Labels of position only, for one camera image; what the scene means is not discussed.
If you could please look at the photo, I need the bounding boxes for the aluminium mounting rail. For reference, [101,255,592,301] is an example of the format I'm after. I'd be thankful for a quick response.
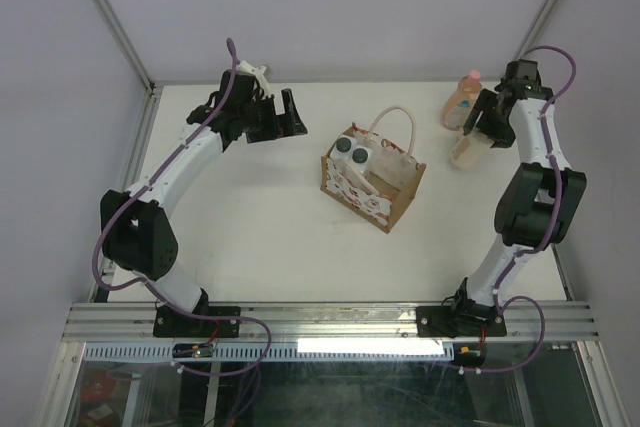
[62,301,600,343]

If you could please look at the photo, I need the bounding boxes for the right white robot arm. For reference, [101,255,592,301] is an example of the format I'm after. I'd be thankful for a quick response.
[444,59,587,337]

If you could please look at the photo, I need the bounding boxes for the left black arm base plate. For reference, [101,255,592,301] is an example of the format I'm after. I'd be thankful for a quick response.
[153,306,240,340]

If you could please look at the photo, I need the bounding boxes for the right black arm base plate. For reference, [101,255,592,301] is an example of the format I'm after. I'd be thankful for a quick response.
[415,305,507,338]

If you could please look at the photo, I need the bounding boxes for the small circuit board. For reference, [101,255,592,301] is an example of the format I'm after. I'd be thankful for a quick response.
[172,343,217,359]

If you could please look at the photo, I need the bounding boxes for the black connector box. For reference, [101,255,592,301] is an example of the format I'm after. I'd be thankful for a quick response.
[451,345,486,368]

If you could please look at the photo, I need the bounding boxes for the peach lotion bottle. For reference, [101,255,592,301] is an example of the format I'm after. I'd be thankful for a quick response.
[441,70,483,131]

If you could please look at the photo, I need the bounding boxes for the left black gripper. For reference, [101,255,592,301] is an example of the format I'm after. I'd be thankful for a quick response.
[240,89,307,143]

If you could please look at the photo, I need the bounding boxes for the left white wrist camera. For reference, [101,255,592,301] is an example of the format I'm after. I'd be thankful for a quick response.
[238,60,274,97]

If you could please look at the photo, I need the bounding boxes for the white slotted cable duct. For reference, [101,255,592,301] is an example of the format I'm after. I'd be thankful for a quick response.
[84,337,454,364]

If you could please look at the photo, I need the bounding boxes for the white bottle grey cap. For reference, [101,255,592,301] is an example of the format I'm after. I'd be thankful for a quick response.
[345,145,373,185]
[329,135,358,173]

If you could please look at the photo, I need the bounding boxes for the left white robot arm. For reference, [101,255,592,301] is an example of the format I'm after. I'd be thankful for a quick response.
[92,70,308,336]

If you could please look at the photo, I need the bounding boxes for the cream round jar bottle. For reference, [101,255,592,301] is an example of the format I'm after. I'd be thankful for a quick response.
[450,135,491,169]

